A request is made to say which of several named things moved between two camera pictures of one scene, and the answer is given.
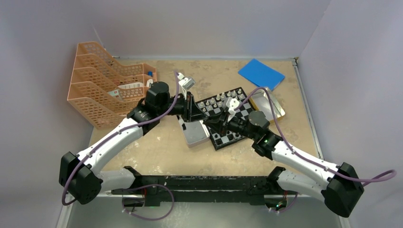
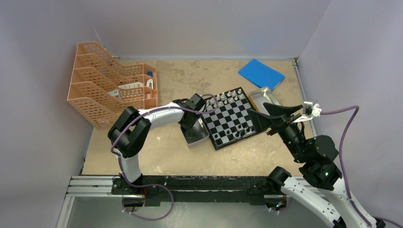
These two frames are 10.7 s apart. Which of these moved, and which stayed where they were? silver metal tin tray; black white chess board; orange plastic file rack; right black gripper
Moved: right black gripper
Stayed: black white chess board; silver metal tin tray; orange plastic file rack
